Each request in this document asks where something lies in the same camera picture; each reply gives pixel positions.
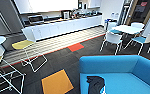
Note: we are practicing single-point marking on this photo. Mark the black silver coffee machine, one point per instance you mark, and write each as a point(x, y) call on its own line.
point(66, 14)

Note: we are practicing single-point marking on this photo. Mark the white chair with blue seat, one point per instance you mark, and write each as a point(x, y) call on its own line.
point(144, 39)
point(137, 25)
point(112, 38)
point(115, 31)

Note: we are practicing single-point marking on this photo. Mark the steel microwave oven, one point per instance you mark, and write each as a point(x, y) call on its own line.
point(36, 19)

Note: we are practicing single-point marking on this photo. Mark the large blue sofa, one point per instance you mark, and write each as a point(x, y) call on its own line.
point(124, 73)

